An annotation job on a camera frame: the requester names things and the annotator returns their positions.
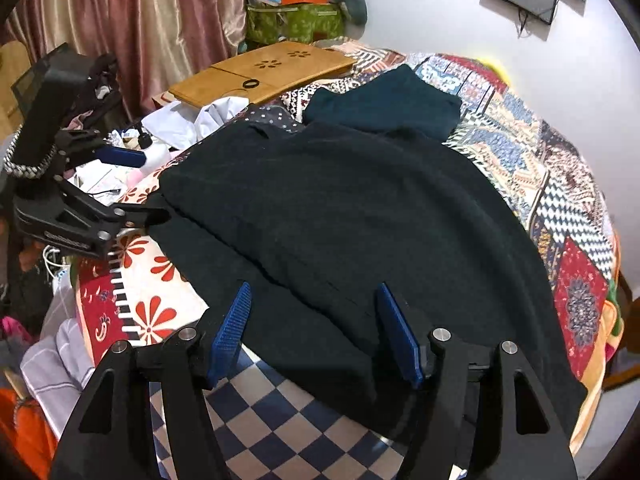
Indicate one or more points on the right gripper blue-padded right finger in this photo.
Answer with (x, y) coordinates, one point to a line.
(517, 434)

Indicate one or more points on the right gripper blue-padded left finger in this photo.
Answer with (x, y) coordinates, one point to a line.
(109, 434)

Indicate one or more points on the black pants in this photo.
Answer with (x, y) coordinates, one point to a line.
(315, 220)

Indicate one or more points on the colourful patchwork bedspread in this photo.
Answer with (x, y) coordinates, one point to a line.
(269, 427)

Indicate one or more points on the orange blanket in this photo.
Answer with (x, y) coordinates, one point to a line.
(609, 334)

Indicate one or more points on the white crumpled cloth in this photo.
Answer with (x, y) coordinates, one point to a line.
(180, 125)

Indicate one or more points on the pink satin curtain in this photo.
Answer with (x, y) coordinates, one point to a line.
(156, 42)

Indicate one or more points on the wooden lap desk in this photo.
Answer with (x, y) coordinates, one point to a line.
(262, 74)

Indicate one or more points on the green fabric storage bag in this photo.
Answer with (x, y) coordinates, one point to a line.
(305, 23)

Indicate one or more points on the folded dark teal garment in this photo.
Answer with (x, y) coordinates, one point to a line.
(396, 99)

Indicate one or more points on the yellow pillow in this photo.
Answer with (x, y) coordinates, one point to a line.
(500, 72)

